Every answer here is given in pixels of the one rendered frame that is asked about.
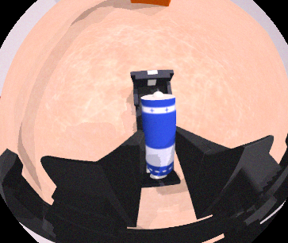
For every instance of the blue and white battery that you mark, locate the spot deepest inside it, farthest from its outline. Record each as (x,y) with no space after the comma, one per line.
(158,115)

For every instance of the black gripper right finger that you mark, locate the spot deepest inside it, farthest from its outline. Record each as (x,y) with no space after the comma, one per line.
(209,168)

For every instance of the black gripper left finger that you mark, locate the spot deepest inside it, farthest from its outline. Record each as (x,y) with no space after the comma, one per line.
(118,176)

